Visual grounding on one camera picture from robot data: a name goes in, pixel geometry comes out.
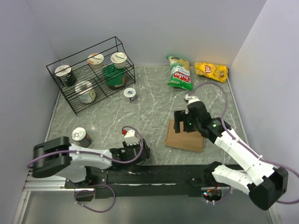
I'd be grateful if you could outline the orange yogurt cup on rack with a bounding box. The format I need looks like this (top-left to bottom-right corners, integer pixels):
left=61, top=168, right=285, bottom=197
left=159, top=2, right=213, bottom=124
left=87, top=53, right=104, bottom=70

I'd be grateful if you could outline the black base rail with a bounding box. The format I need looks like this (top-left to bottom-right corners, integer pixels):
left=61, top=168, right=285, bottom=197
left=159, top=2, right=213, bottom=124
left=64, top=164, right=232, bottom=199

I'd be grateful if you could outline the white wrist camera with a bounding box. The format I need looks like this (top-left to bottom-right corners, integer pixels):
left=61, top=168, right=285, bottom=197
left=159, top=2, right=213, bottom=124
left=184, top=94, right=199, bottom=114
left=122, top=129, right=139, bottom=146

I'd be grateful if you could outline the green snack bag in rack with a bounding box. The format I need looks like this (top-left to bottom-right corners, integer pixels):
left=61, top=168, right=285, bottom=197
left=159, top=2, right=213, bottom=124
left=104, top=64, right=125, bottom=90

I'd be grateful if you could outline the yellow Lays chips bag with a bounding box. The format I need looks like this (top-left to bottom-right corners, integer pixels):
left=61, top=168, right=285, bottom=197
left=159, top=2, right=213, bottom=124
left=194, top=62, right=228, bottom=83

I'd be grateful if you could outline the dark tin can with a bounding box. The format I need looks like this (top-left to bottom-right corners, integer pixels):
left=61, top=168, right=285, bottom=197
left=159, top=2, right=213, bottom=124
left=71, top=127, right=92, bottom=147

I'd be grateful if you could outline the small white yogurt cup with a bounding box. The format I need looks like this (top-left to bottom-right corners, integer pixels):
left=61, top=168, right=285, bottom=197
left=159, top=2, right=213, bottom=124
left=123, top=88, right=136, bottom=102

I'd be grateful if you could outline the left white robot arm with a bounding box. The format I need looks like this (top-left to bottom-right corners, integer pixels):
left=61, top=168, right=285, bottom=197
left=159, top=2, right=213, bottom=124
left=27, top=136, right=150, bottom=188

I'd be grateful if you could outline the aluminium extrusion rail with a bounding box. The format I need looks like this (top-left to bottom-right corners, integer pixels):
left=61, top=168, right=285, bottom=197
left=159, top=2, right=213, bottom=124
left=23, top=171, right=66, bottom=191

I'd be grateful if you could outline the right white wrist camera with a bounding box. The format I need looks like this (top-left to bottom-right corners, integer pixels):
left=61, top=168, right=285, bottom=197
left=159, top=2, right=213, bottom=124
left=184, top=94, right=199, bottom=114

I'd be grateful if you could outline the white cup lower rack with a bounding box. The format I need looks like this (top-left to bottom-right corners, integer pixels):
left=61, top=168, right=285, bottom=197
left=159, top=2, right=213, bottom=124
left=75, top=81, right=96, bottom=104

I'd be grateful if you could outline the dark yogurt cup on rack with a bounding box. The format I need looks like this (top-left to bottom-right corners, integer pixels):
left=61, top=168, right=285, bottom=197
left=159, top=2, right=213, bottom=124
left=55, top=65, right=77, bottom=87

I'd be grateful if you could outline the green Chuba chips bag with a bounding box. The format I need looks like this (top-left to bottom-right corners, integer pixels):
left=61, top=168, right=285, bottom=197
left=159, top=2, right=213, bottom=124
left=167, top=56, right=193, bottom=91

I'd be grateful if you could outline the Chobani yogurt cup on rack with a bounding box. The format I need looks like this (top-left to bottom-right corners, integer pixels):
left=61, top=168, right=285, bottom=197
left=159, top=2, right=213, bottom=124
left=110, top=52, right=128, bottom=69

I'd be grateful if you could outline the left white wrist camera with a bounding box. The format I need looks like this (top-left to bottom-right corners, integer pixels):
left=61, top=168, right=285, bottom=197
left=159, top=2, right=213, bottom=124
left=122, top=129, right=139, bottom=146

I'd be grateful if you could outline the black wire rack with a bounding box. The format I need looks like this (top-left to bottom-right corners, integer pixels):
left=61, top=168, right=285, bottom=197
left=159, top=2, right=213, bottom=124
left=46, top=36, right=136, bottom=114

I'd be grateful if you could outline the brown cardboard box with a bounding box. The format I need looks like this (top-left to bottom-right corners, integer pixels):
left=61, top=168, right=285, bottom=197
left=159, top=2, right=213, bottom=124
left=164, top=119, right=205, bottom=153

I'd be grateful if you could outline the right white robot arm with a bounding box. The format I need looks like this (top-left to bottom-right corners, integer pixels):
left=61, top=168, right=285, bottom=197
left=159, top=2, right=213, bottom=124
left=174, top=99, right=288, bottom=210

